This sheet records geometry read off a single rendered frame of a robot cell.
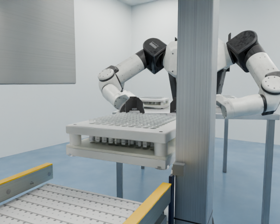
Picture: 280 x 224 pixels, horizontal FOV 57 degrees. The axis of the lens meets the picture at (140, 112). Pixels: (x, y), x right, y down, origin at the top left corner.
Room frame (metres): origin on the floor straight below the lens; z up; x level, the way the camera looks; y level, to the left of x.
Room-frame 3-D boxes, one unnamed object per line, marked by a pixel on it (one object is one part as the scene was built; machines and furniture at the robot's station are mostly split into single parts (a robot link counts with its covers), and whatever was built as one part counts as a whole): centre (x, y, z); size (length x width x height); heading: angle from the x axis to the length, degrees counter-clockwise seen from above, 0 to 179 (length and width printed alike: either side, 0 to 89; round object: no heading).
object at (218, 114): (2.46, -0.45, 0.88); 1.50 x 1.10 x 0.04; 173
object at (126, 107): (0.87, 0.03, 0.99); 0.12 x 0.10 x 0.13; 7
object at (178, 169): (0.44, -0.07, 0.95); 0.02 x 0.01 x 0.02; 65
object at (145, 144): (0.55, -0.01, 0.97); 0.01 x 0.01 x 0.07
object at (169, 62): (1.27, -0.28, 1.15); 0.34 x 0.30 x 0.36; 65
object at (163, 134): (0.64, 0.01, 0.99); 0.25 x 0.24 x 0.02; 64
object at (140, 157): (0.64, 0.01, 0.94); 0.24 x 0.24 x 0.02; 64
